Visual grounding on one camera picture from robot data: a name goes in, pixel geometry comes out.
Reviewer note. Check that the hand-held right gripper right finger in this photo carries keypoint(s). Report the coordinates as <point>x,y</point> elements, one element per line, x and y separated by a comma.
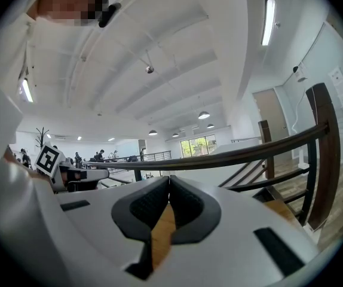
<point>234,235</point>

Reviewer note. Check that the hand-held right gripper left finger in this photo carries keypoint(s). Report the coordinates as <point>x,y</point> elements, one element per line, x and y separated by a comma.
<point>105,235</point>

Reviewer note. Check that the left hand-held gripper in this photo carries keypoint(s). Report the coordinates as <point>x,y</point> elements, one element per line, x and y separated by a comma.
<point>47,160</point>

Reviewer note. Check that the staircase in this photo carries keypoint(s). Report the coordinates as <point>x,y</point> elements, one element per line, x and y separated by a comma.
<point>246,173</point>

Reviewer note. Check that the thin black railing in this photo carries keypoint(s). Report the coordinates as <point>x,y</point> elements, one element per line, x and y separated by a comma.
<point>156,155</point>

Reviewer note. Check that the black coat rack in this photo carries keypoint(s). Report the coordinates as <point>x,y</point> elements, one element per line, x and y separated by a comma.
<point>41,136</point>

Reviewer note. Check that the white pendant lamp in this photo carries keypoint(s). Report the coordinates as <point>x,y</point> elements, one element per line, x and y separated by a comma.
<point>203,115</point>
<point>153,132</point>
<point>175,134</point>
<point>210,125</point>

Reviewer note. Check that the black metal railing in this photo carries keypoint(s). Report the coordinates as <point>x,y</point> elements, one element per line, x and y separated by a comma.
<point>219,157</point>

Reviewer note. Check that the large window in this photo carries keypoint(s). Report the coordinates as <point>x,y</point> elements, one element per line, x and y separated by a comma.
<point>198,146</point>

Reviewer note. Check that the long ceiling tube light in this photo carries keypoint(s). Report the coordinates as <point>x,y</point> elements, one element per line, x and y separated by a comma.
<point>27,90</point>
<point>268,21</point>

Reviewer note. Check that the brown door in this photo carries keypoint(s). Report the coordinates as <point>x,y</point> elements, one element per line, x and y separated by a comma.
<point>271,115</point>

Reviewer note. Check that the person's head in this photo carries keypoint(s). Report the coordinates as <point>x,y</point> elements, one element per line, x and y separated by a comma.
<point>70,1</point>

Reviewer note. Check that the dark wooden railing post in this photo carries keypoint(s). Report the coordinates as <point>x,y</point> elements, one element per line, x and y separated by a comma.
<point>324,154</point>
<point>266,148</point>

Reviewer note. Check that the black head-worn camera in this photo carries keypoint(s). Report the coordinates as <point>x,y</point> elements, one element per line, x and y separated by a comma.
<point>108,10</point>

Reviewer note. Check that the white wall poster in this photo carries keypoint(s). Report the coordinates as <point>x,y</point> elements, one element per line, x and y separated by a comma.
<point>342,88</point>

